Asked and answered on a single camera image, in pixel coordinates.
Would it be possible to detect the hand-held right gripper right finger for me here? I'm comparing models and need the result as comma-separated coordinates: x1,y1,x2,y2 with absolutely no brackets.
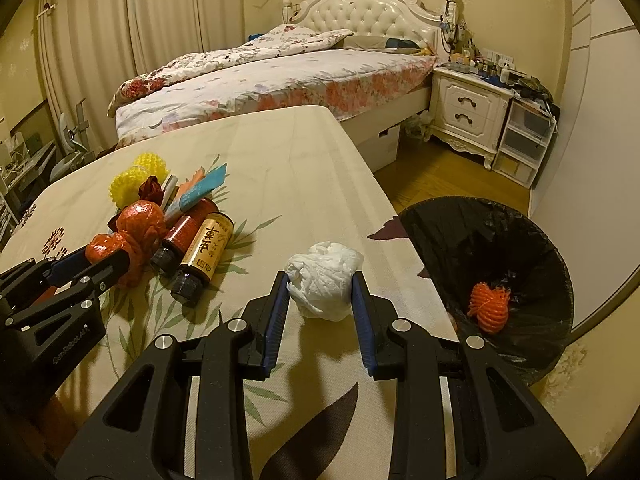
350,270,587,480

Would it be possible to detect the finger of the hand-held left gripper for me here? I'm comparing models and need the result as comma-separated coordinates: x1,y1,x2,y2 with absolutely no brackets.
0,252,132,332
0,248,90,302

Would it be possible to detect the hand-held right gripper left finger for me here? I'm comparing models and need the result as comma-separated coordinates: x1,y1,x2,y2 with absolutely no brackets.
57,270,302,480

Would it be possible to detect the white tissue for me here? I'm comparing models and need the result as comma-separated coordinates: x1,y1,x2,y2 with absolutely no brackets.
284,241,365,321

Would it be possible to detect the red-orange plastic bag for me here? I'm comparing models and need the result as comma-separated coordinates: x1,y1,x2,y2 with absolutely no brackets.
84,201,169,289

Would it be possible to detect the yellow foam fruit net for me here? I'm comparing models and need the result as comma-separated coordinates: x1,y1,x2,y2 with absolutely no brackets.
132,152,170,177
109,170,151,210

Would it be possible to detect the brown bottle with gold label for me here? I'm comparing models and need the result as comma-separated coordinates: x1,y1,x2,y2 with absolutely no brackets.
170,212,235,304

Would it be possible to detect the brown bottle with red label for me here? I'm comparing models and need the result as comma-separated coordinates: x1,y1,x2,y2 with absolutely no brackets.
150,197,220,276

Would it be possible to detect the dark red satin ribbon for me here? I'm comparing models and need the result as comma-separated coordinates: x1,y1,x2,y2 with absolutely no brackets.
137,175,166,206

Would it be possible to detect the black lined waste bin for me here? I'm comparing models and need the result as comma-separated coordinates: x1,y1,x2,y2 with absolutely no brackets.
398,196,575,388

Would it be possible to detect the white desk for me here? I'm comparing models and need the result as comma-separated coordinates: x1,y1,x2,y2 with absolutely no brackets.
0,131,57,211

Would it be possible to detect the light grey strip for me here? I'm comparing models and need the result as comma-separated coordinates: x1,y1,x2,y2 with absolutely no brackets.
160,175,180,211

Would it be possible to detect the orange foam fruit net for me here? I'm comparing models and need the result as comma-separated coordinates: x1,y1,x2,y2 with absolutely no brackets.
467,282,510,335

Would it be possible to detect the white office chair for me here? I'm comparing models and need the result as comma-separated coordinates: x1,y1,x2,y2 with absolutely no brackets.
49,112,94,182

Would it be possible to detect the beige floral cloth cover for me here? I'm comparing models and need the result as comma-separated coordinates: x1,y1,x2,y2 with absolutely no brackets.
0,105,459,480

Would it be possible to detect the white storage box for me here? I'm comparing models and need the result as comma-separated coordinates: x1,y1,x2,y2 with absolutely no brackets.
357,124,401,169

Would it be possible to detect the crumpled plastic bag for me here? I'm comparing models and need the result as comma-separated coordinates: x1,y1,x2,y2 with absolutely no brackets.
404,112,436,144

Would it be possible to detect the cream patterned rug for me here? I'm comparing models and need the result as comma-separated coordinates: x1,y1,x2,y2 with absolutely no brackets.
530,327,622,441

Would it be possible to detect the white carved nightstand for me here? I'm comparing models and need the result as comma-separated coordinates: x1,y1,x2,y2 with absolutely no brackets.
429,65,516,171

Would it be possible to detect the pink floral bedspread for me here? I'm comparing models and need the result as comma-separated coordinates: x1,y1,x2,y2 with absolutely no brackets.
115,49,439,144

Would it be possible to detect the beige curtain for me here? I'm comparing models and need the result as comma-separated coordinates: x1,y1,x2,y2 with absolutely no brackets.
36,0,247,157

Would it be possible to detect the clear plastic drawer unit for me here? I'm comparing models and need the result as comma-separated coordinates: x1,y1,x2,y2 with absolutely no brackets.
492,95,557,189

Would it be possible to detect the folded floral quilt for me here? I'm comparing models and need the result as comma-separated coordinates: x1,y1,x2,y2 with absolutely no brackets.
107,24,356,119

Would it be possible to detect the grey pillow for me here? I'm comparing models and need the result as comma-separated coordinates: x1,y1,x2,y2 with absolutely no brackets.
340,34,427,54

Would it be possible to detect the cluster of small nightstand bottles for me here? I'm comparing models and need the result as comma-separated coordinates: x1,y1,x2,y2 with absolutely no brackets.
445,42,526,86

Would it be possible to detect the dark clothes pile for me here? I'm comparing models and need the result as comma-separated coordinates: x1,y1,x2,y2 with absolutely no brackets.
510,77,559,111

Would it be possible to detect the white wardrobe door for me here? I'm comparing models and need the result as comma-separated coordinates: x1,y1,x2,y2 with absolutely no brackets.
532,0,640,341

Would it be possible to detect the white tufted bed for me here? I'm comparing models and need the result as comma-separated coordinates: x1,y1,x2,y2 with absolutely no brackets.
107,0,445,171

